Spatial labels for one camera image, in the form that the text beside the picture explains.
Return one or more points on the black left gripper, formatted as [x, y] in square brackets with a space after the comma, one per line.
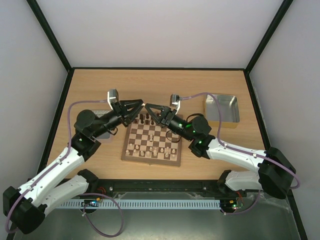
[122, 112]

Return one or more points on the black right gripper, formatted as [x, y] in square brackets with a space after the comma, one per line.
[167, 116]

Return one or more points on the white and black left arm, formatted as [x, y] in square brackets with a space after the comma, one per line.
[27, 206]

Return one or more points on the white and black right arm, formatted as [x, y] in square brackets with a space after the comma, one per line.
[266, 170]

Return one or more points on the wooden chess board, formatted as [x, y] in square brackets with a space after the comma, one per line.
[166, 148]

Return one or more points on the yellow metal tin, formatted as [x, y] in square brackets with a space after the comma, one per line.
[225, 109]

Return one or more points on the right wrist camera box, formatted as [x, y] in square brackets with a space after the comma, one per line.
[175, 101]

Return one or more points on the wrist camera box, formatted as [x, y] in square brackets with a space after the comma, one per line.
[113, 98]
[175, 101]

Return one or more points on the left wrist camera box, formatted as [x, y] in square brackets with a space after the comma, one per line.
[113, 98]

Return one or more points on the black aluminium frame rail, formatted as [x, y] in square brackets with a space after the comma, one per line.
[205, 188]

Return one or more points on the light blue cable duct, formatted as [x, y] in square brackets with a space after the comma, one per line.
[144, 204]

